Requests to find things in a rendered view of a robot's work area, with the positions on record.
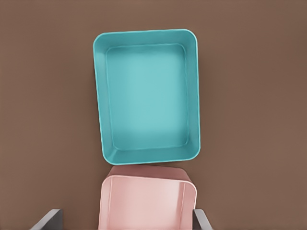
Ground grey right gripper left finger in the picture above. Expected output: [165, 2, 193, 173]
[30, 208, 63, 230]

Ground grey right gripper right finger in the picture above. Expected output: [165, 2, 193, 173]
[192, 208, 214, 230]

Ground teal rectangular tray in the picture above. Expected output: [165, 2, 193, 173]
[92, 28, 201, 166]

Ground pink rectangular tray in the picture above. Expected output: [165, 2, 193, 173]
[97, 164, 198, 230]

